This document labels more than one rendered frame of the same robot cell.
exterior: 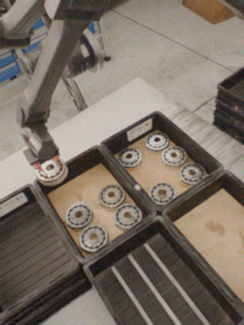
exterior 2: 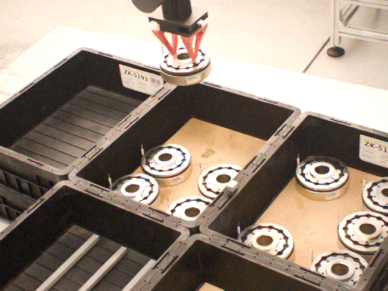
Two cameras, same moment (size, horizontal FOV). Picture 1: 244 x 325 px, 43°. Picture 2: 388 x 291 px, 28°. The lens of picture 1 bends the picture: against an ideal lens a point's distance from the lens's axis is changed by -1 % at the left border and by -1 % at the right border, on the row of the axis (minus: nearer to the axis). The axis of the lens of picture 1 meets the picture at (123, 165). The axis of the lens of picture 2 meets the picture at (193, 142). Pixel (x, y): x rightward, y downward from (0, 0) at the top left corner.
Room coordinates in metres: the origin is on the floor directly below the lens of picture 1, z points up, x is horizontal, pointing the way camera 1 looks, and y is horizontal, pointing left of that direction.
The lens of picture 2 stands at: (0.07, -0.94, 1.84)
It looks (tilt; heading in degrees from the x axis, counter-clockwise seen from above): 37 degrees down; 63
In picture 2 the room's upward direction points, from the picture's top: 7 degrees counter-clockwise
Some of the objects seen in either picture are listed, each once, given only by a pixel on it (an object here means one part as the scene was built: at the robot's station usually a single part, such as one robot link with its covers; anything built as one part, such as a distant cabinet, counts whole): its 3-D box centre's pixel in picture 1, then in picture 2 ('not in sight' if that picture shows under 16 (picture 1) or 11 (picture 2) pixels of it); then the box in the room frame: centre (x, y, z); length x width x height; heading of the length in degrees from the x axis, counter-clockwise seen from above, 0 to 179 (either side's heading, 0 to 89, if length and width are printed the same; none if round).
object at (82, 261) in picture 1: (91, 197); (188, 147); (0.62, 0.13, 0.92); 0.40 x 0.30 x 0.02; 24
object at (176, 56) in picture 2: (50, 167); (183, 57); (0.69, 0.24, 1.04); 0.05 x 0.05 x 0.01
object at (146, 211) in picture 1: (94, 204); (191, 167); (0.62, 0.13, 0.87); 0.40 x 0.30 x 0.11; 24
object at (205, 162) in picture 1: (159, 164); (327, 214); (0.74, -0.14, 0.87); 0.40 x 0.30 x 0.11; 24
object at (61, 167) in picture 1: (50, 168); (184, 59); (0.69, 0.24, 1.04); 0.10 x 0.10 x 0.01
